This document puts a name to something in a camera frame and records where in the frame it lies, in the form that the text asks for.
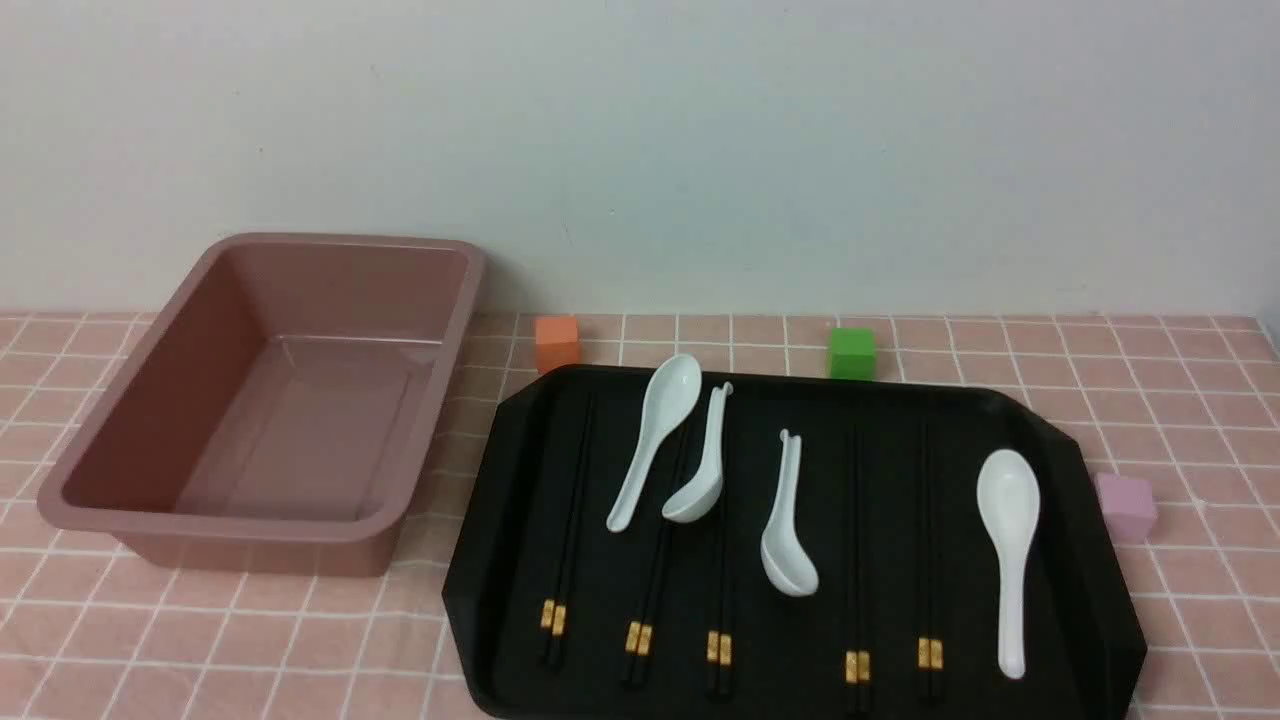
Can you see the white ceramic spoon far left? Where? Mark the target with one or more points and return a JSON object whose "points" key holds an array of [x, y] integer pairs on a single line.
{"points": [[671, 395]]}

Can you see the white ceramic spoon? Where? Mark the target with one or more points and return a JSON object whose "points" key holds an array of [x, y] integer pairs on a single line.
{"points": [[1008, 497], [787, 565], [671, 395], [695, 499]]}

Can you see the orange cube block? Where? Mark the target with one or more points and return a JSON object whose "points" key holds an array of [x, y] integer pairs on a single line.
{"points": [[557, 342]]}

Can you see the black chopstick pair two right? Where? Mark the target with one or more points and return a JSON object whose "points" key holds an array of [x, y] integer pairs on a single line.
{"points": [[655, 600]]}

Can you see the black chopstick pair two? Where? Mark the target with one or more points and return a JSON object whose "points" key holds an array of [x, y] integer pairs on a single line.
{"points": [[645, 600], [655, 600]]}

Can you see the black plastic tray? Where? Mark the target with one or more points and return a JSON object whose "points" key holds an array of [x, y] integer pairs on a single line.
{"points": [[637, 624]]}

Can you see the black chopstick pair three right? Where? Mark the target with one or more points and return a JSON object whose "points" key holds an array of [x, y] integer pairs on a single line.
{"points": [[725, 645]]}

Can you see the black chopstick pair three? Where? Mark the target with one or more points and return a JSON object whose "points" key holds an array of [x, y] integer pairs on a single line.
{"points": [[725, 645], [717, 586]]}

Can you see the green cube block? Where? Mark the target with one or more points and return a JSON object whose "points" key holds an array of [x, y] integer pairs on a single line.
{"points": [[852, 354]]}

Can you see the white ceramic spoon middle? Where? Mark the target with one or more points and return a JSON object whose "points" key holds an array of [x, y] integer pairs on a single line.
{"points": [[787, 565]]}

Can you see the black chopstick pair three left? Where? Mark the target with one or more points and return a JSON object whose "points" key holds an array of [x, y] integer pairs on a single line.
{"points": [[717, 586]]}

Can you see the black chopstick pair two left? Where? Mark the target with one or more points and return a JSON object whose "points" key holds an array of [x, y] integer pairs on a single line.
{"points": [[645, 600]]}

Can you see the black chopstick pair four left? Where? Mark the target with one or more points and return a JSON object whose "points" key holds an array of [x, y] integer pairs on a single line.
{"points": [[854, 689]]}

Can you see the pink rectangular plastic bin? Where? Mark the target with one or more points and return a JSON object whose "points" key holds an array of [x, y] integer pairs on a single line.
{"points": [[278, 413]]}

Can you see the white ceramic spoon right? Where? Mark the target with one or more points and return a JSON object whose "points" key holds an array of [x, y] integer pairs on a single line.
{"points": [[1008, 497]]}

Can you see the black chopstick pair five right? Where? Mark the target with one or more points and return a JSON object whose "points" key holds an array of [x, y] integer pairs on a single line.
{"points": [[934, 497]]}

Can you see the pink cube block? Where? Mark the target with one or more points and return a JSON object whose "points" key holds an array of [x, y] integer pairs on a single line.
{"points": [[1128, 506]]}

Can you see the pink checkered tablecloth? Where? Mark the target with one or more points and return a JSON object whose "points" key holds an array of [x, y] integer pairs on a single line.
{"points": [[91, 631]]}

